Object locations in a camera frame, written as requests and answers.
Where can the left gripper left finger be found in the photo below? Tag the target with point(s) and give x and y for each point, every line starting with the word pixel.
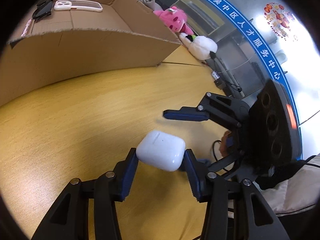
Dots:
pixel 67 218

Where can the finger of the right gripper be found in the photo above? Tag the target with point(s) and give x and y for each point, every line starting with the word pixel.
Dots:
pixel 186 114
pixel 204 166

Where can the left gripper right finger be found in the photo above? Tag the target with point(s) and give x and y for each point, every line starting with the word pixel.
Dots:
pixel 235 207

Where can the white earbuds case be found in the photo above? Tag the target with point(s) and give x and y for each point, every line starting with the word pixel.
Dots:
pixel 161 150

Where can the white phone case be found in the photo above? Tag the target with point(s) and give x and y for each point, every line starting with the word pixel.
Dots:
pixel 62 5

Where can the black sunglasses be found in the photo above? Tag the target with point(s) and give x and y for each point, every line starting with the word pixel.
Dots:
pixel 44 9

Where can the pink transparent pen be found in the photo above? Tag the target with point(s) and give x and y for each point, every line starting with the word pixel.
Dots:
pixel 26 28

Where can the person's right hand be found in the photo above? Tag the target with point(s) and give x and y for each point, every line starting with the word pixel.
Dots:
pixel 223 148

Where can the small black device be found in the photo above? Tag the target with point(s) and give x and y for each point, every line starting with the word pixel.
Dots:
pixel 220 84

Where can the white panda plush toy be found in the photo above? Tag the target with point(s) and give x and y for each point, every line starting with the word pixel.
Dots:
pixel 201 47

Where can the pink bear plush toy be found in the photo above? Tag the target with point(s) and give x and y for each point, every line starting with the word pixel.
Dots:
pixel 175 19

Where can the brown cardboard box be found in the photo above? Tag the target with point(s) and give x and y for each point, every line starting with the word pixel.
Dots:
pixel 67 44

